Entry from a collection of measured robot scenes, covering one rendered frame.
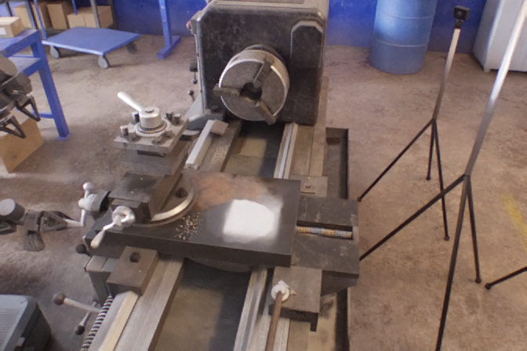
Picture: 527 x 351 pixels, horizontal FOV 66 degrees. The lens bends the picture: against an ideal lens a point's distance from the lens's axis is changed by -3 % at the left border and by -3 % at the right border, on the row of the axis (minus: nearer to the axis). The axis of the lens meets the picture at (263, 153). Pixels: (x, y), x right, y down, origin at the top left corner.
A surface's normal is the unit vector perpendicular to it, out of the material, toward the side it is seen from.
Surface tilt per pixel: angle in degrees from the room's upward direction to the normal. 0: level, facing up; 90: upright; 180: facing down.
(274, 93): 90
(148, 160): 0
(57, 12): 90
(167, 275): 0
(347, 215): 0
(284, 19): 90
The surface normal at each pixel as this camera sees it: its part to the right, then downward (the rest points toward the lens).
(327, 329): 0.00, -0.82
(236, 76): -0.16, 0.57
